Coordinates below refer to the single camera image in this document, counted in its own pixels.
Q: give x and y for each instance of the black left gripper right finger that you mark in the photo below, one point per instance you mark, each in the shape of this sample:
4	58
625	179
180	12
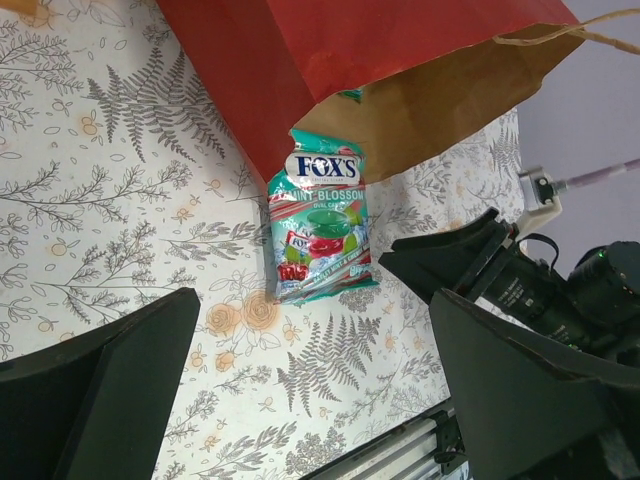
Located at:
529	407

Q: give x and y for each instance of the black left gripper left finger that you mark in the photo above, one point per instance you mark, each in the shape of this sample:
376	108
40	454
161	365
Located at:
97	406

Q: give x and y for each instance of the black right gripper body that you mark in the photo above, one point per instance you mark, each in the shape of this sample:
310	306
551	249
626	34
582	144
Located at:
528	290

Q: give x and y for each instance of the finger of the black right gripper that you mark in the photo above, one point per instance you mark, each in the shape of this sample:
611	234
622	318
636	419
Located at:
466	260

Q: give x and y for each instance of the teal Fox's mint candy bag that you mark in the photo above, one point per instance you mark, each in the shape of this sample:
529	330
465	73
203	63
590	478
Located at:
319	220

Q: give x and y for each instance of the red brown paper bag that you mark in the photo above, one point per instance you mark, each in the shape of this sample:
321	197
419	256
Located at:
433	72

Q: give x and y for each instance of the green yellow candy bag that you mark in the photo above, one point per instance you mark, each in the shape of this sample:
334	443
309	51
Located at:
353	95

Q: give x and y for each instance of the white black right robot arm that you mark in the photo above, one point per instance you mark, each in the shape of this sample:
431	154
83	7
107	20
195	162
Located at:
595	309

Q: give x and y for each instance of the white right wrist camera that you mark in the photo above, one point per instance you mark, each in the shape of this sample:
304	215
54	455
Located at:
541	203

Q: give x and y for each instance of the aluminium front rail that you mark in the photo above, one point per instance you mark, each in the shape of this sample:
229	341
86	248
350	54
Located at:
427	446

